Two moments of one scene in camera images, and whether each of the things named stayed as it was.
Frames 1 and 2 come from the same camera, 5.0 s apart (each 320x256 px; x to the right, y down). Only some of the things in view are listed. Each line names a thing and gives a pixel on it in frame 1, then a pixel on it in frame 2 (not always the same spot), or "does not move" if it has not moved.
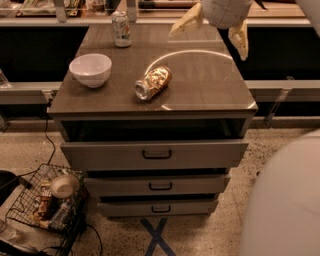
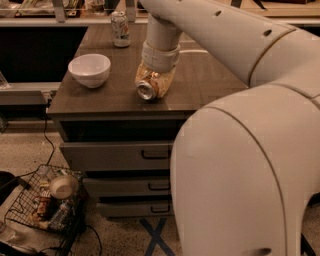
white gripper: x=226 y=12 -> x=159 y=59
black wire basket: x=54 y=198 does not move
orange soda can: x=154 y=82 does not move
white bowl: x=91 y=69 does not move
